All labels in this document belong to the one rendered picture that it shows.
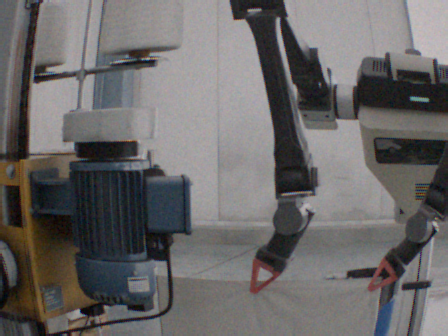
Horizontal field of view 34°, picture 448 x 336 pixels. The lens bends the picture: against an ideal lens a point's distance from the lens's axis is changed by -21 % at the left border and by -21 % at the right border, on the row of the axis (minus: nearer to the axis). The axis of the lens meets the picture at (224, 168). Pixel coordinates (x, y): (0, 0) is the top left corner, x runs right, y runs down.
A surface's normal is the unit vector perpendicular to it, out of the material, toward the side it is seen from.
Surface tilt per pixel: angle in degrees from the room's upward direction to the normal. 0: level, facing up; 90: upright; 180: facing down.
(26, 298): 90
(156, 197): 90
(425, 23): 90
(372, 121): 40
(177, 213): 90
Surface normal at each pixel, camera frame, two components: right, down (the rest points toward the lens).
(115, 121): 0.29, 0.05
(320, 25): -0.32, 0.05
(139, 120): 0.73, 0.05
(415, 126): -0.21, -0.73
